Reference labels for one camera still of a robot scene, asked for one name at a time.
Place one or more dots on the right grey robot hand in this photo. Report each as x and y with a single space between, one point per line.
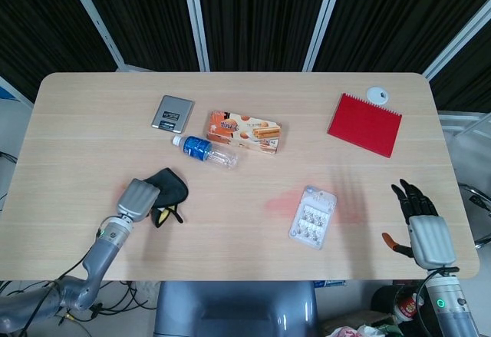
431 241

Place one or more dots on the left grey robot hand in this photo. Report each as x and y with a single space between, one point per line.
136 200

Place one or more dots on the black and yellow cloth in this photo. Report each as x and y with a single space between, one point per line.
170 189

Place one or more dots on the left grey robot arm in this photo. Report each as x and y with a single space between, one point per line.
101 252

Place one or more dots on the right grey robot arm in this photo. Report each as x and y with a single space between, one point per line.
452 306

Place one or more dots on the red instant noodle cup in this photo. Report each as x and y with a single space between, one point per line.
406 306

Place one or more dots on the clear bottle with blue label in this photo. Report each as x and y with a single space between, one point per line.
197 149

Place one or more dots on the silver digital pocket scale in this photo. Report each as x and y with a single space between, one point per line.
172 110

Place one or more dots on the crumpled plastic bag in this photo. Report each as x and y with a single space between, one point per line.
360 331

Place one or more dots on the hooks blister pack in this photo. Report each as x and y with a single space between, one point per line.
312 218

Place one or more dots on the orange biscuit roll box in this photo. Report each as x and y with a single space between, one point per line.
245 129

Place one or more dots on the red spiral notebook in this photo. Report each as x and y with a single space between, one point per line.
364 126

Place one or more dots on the grey robot torso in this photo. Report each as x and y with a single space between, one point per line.
234 310

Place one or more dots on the white round table grommet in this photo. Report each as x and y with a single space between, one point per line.
376 94

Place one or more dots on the metal frame chair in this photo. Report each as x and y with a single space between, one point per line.
479 202

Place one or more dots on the white partition post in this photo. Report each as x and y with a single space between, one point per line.
456 41
96 18
195 18
326 18

